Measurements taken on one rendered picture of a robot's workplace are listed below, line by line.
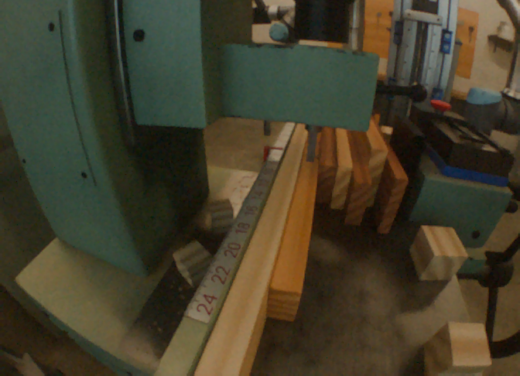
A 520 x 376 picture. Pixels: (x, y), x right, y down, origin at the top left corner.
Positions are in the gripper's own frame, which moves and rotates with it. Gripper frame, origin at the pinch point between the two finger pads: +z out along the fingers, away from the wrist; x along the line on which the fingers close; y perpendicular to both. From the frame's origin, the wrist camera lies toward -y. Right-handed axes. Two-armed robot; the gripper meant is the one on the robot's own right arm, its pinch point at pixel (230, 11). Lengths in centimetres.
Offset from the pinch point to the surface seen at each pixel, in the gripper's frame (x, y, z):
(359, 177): -90, 16, -64
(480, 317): -46, 119, -160
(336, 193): -90, 20, -62
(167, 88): -96, 7, -48
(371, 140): -85, 15, -64
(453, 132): -82, 13, -74
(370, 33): 240, 22, -65
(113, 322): -111, 29, -42
